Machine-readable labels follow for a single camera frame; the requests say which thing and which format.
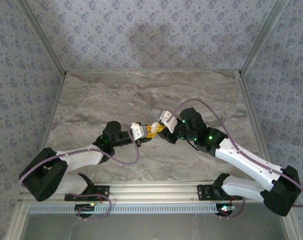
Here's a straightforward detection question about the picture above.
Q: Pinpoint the left black controller board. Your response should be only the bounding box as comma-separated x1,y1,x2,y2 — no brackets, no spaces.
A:
74,203,97,214

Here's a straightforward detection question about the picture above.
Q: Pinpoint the black controller board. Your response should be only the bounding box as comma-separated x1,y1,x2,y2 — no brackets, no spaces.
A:
74,203,97,214
215,203,237,216

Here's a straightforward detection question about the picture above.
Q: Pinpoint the right black controller board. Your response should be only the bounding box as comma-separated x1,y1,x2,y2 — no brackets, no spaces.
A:
215,203,237,216

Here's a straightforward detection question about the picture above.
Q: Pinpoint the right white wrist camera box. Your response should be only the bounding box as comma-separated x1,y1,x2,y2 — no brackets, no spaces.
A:
159,109,179,133

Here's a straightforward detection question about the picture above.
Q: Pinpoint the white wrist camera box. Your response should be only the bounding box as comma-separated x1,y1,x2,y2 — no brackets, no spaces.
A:
129,121,145,140
159,109,179,133

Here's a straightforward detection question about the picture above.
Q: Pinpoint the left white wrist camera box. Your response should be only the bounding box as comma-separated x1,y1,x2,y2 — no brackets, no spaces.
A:
129,121,145,140

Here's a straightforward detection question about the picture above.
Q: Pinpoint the aluminium table end rail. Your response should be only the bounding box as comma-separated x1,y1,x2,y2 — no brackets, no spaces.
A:
65,70,240,75

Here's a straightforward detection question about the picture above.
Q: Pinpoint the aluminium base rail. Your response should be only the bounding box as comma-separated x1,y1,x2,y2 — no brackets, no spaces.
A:
18,181,291,204

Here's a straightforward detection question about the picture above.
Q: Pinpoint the aluminium table side rail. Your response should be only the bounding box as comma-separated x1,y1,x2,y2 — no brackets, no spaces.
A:
41,73,67,150
237,74,267,156

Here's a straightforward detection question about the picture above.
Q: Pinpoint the grey slotted cable tray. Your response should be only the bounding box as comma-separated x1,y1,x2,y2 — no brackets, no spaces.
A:
28,202,219,215

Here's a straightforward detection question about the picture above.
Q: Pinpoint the aluminium frame post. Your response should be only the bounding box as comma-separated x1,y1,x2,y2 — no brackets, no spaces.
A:
238,0,290,76
17,0,68,76

